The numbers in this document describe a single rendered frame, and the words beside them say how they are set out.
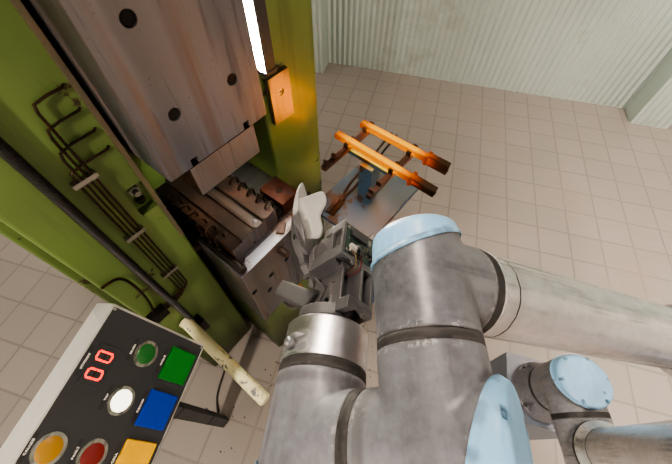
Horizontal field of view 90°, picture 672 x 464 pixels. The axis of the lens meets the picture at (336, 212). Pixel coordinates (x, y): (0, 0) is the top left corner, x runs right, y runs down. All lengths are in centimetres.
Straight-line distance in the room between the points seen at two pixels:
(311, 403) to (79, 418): 68
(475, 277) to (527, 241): 226
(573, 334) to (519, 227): 220
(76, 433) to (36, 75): 68
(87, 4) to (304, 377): 57
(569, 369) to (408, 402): 103
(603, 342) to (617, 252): 239
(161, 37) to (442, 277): 60
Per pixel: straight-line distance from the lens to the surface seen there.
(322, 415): 31
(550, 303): 40
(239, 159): 93
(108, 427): 97
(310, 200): 45
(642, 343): 54
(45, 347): 255
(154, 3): 69
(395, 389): 28
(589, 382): 129
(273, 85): 110
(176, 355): 101
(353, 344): 36
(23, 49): 79
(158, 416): 102
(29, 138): 84
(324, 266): 41
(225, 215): 121
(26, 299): 277
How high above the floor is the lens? 193
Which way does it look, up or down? 55 degrees down
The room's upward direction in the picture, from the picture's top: straight up
